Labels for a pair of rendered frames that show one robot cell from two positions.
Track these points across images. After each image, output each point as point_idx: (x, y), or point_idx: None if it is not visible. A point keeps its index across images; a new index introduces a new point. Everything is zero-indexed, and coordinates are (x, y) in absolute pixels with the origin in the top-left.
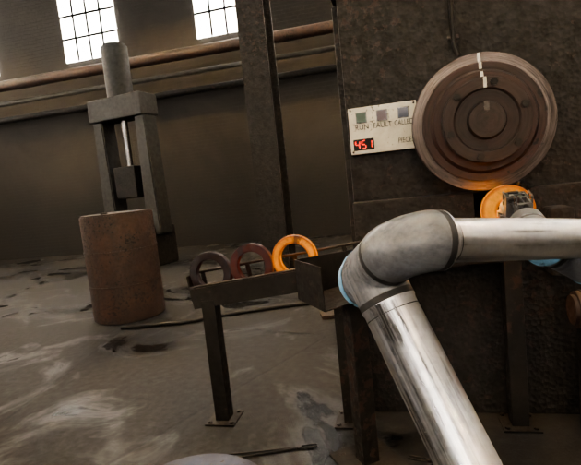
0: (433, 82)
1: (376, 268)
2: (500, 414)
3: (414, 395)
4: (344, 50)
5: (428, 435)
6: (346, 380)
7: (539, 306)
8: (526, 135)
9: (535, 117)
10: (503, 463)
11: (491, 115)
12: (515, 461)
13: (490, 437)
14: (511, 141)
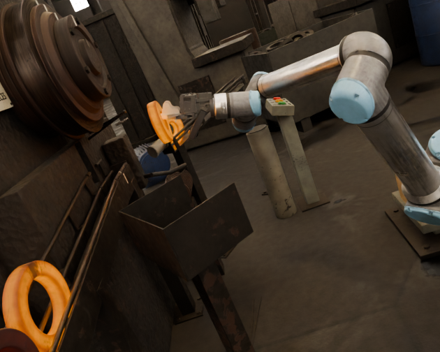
0: (25, 17)
1: (392, 63)
2: (178, 320)
3: (413, 135)
4: None
5: (421, 151)
6: None
7: None
8: (107, 72)
9: None
10: (244, 307)
11: (92, 52)
12: (241, 303)
13: (210, 321)
14: (106, 77)
